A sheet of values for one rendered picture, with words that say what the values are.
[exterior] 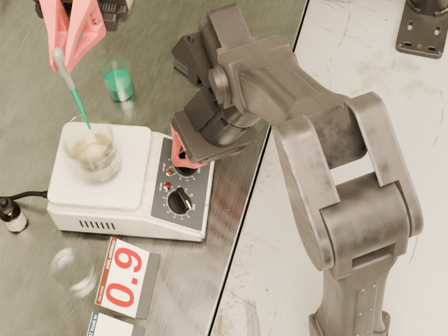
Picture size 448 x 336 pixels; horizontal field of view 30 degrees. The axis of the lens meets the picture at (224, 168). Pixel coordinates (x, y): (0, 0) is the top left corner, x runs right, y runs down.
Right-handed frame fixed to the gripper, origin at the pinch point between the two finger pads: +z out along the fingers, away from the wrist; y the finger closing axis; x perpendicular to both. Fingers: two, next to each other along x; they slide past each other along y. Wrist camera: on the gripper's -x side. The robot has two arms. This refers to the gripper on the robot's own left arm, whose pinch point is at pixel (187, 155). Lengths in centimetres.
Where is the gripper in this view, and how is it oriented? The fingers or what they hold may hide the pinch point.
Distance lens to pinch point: 110.1
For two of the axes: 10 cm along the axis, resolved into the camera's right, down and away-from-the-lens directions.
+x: 4.4, 8.8, -1.8
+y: -7.8, 2.8, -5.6
